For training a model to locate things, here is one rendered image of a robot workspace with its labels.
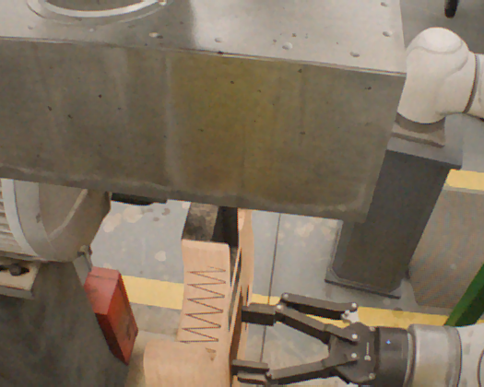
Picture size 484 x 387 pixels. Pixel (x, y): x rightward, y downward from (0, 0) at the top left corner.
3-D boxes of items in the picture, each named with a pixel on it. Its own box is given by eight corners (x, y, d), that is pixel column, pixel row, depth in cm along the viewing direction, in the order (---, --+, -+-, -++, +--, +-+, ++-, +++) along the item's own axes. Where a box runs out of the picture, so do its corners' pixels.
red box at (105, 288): (41, 351, 146) (-4, 283, 118) (55, 311, 154) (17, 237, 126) (129, 368, 144) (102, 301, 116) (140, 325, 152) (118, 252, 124)
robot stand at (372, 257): (337, 221, 215) (371, 78, 161) (407, 238, 210) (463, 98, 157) (324, 282, 198) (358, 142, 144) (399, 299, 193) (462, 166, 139)
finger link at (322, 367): (350, 363, 68) (354, 373, 67) (263, 382, 66) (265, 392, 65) (356, 348, 65) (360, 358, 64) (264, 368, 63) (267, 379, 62)
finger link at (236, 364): (266, 373, 66) (265, 380, 66) (209, 367, 67) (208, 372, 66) (267, 363, 64) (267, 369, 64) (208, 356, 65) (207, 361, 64)
